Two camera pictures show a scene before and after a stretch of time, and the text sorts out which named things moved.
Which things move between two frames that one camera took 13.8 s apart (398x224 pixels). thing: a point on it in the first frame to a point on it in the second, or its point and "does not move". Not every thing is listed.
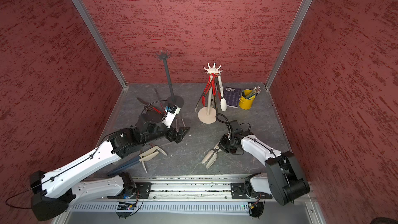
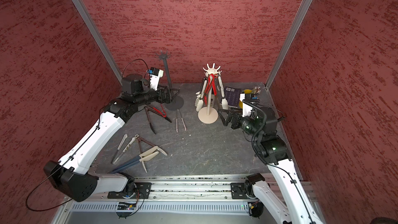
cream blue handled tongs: x=146 y=155 does not move
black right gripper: x=223 y=146 to x=237 y=114
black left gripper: x=180 y=135 to x=168 y=99
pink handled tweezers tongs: x=176 y=124 does not move
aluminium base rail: x=189 y=199 does not move
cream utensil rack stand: x=208 y=115 does not move
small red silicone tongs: x=212 y=79 does not move
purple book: x=232 y=96 does not move
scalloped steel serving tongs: x=210 y=154 to x=199 y=101
